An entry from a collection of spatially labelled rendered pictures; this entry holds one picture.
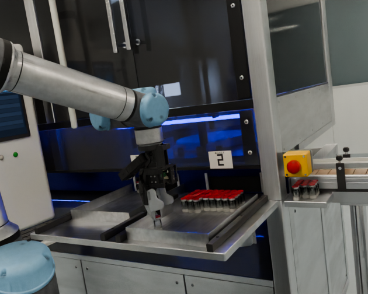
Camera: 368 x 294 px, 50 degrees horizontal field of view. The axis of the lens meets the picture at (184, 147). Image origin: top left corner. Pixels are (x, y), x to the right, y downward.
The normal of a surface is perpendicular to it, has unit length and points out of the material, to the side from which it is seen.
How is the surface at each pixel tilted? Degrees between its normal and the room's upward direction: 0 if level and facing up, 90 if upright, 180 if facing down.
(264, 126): 90
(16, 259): 7
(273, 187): 90
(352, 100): 90
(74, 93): 115
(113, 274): 90
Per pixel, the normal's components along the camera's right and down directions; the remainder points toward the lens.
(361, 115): -0.50, 0.19
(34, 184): 0.79, -0.03
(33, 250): -0.05, -0.97
